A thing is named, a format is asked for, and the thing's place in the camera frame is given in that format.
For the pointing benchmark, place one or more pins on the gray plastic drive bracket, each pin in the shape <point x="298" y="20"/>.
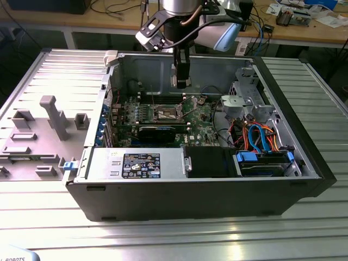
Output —
<point x="233" y="103"/>

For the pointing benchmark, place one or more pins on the gray parts rack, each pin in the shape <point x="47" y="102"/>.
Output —
<point x="58" y="122"/>

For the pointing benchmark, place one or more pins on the blue plastic case latch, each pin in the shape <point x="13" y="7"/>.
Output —
<point x="69" y="166"/>

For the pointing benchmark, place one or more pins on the silver metal drive cage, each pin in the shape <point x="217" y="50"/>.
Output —
<point x="246" y="81"/>

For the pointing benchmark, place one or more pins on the hard disk in blue carrier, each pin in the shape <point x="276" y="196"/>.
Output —
<point x="261" y="167"/>

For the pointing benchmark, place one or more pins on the white plastic case latch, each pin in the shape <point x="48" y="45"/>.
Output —
<point x="111" y="57"/>

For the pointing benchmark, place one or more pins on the silver CPU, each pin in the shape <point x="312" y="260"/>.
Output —
<point x="173" y="83"/>

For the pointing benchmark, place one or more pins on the wooden desk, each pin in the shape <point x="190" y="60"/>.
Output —
<point x="108" y="19"/>

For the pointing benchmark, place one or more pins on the wide black box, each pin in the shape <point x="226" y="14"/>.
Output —
<point x="49" y="5"/>

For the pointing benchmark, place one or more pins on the gray metal box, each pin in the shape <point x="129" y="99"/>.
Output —
<point x="301" y="17"/>

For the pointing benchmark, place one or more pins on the black fan shroud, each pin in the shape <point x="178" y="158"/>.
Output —
<point x="206" y="163"/>

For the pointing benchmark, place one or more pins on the metal heat sink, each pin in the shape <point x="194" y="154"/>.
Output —
<point x="284" y="17"/>

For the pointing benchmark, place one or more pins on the black graphics card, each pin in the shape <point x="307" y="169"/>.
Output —
<point x="156" y="134"/>

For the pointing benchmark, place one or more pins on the CPU socket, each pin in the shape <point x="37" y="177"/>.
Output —
<point x="166" y="108"/>

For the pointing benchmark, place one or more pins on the white paper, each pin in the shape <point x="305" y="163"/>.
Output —
<point x="330" y="21"/>

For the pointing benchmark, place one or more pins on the black PC case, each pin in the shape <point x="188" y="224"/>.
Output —
<point x="190" y="201"/>

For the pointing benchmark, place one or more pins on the green motherboard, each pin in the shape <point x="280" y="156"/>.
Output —
<point x="198" y="127"/>

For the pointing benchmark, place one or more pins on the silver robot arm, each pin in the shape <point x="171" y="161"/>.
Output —
<point x="178" y="5"/>

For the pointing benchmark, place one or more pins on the small black device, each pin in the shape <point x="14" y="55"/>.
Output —
<point x="269" y="28"/>

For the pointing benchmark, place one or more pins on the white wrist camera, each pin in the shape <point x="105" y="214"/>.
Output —
<point x="148" y="40"/>

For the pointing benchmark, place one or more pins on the blue box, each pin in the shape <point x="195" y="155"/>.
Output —
<point x="323" y="3"/>

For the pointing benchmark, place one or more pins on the pale blue teach pendant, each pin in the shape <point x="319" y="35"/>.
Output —
<point x="16" y="255"/>

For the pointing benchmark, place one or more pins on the silver power supply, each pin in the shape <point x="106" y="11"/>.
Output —
<point x="106" y="163"/>

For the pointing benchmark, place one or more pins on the black RAM slot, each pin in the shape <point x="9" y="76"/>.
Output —
<point x="130" y="125"/>
<point x="145" y="95"/>
<point x="145" y="100"/>

